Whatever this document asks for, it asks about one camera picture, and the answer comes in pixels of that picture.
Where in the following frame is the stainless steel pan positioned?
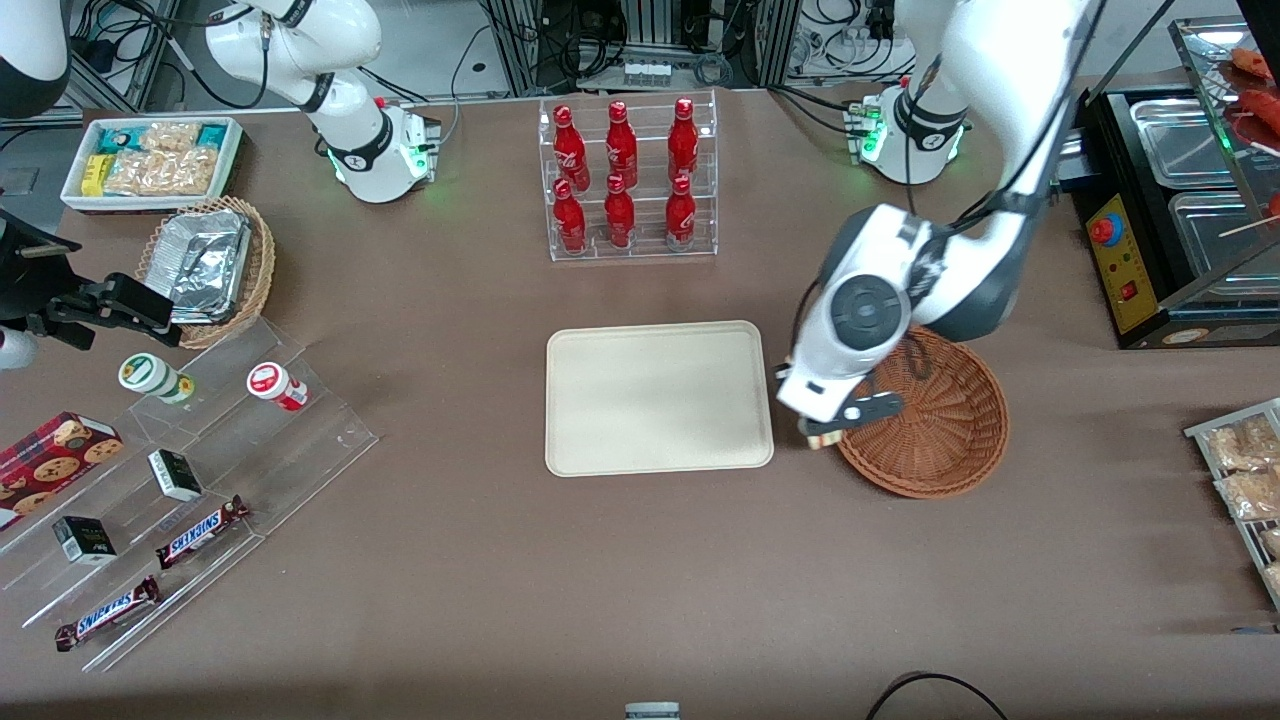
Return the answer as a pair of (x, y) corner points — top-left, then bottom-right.
(1168, 190), (1280, 301)
(1130, 97), (1241, 191)

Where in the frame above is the clear acrylic stepped display stand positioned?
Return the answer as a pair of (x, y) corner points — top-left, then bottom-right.
(0, 318), (379, 673)

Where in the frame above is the aluminium foil container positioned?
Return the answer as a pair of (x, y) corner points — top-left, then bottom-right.
(155, 208), (251, 323)

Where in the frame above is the light wicker basket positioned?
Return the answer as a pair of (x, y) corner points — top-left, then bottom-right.
(135, 195), (276, 351)

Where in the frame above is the red chocolate chip cookie box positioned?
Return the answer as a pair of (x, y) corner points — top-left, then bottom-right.
(0, 411), (124, 531)

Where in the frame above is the cream rectangular plastic tray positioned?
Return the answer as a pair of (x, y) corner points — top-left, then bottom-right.
(545, 320), (776, 478)

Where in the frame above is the small black carton box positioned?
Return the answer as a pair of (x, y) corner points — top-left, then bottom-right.
(147, 449), (204, 503)
(52, 516), (118, 566)

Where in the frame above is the green lidded sunflower cup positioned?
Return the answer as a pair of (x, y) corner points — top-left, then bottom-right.
(118, 352), (196, 406)

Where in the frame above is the clear bag of crackers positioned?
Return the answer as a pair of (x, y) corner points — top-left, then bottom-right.
(1205, 415), (1280, 471)
(1215, 468), (1280, 521)

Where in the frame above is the silver metal box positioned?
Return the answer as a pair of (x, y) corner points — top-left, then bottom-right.
(1055, 125), (1096, 191)

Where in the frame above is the black hot dog appliance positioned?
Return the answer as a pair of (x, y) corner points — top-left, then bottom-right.
(1075, 85), (1280, 351)

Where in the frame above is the grey metal display rack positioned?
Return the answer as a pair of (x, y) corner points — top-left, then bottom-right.
(1185, 398), (1280, 611)

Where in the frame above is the red lidded white cup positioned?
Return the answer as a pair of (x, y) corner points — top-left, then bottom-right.
(246, 362), (311, 413)

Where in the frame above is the red cola bottle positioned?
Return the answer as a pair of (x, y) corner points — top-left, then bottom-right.
(553, 105), (591, 191)
(553, 178), (589, 254)
(606, 100), (639, 189)
(668, 97), (699, 184)
(604, 174), (636, 249)
(665, 175), (697, 251)

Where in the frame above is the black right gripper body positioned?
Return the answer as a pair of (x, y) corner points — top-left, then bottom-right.
(0, 205), (83, 326)

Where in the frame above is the brown wicker basket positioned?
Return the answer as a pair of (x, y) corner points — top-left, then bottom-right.
(823, 325), (1011, 499)

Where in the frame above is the glass appliance cover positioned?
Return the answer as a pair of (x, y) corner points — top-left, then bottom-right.
(1168, 15), (1280, 301)

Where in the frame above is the aluminium frame equipment rack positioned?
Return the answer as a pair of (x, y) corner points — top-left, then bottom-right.
(480, 0), (801, 96)

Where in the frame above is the white plastic snack bin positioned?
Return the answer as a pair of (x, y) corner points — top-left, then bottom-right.
(60, 115), (246, 216)

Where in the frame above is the Snickers chocolate bar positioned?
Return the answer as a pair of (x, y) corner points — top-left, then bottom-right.
(55, 575), (161, 653)
(155, 495), (251, 571)

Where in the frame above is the black floor cable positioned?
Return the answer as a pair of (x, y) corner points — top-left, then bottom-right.
(865, 671), (1011, 720)

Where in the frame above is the clear acrylic bottle rack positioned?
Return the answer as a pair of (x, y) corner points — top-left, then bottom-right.
(538, 88), (719, 263)

